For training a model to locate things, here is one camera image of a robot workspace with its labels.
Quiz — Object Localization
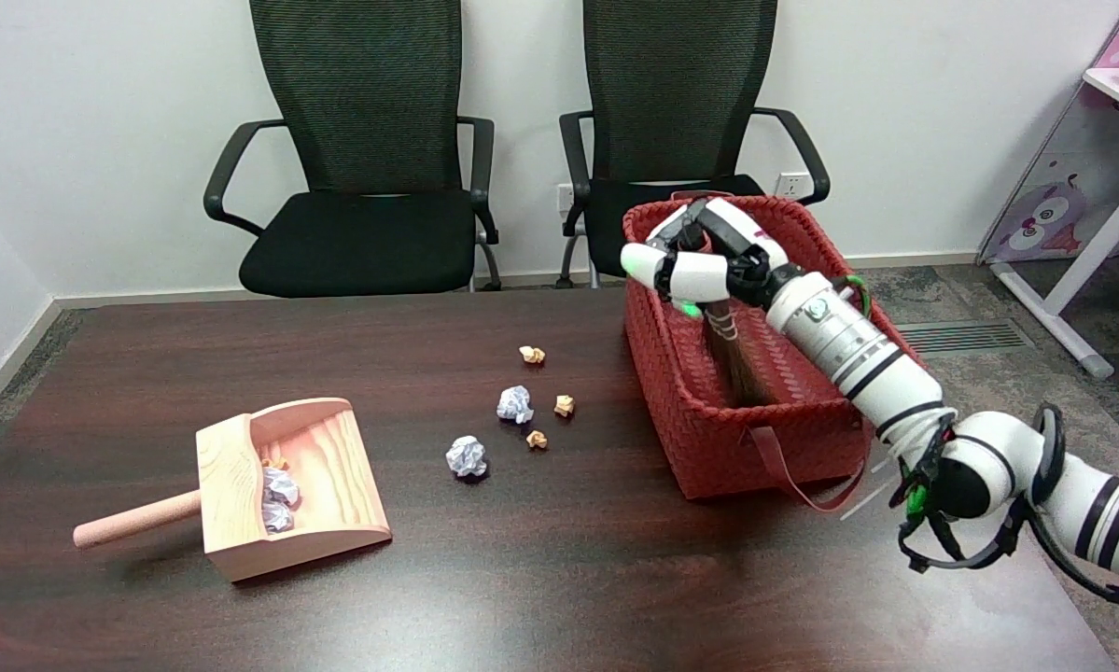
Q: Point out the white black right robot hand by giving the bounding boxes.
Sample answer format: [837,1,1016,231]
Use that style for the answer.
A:
[620,195,804,319]

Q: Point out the brown straw hand broom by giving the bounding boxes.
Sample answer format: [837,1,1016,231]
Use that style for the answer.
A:
[682,228,776,408]

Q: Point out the red woven basket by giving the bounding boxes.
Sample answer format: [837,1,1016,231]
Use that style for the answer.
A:
[622,190,926,512]

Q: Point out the black mesh office chair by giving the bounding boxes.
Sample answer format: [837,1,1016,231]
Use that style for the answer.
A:
[203,0,504,300]
[557,0,832,288]

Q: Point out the floor vent grille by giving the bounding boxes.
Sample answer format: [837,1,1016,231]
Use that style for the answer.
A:
[895,319,1036,356]

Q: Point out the pink white children's shelf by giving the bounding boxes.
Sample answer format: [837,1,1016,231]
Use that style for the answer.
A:
[977,0,1119,380]

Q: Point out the wooden dustpan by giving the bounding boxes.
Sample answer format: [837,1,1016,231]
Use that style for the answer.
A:
[72,398,394,583]

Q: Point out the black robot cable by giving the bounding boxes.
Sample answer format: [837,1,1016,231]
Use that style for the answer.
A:
[897,401,1119,613]

